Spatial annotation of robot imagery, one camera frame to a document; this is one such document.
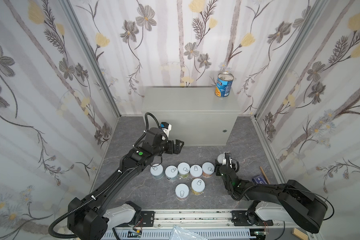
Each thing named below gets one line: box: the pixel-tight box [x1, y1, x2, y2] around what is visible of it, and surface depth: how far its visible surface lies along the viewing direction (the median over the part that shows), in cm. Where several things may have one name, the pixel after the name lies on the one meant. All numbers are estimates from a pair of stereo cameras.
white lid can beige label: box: [189, 164, 203, 179], surface depth 87 cm
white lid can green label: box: [177, 162, 190, 179], surface depth 88 cm
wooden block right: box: [292, 227, 309, 240], surface depth 70 cm
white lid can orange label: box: [201, 161, 215, 178], surface depth 88 cm
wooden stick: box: [259, 166, 271, 185], surface depth 90 cm
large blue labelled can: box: [214, 72, 235, 98], surface depth 80 cm
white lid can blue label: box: [164, 165, 179, 182], surface depth 86 cm
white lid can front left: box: [175, 183, 190, 202], surface depth 80 cm
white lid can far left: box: [150, 163, 164, 180], surface depth 87 cm
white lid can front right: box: [191, 178, 206, 196], surface depth 82 cm
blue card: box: [252, 175, 268, 185], surface depth 88 cm
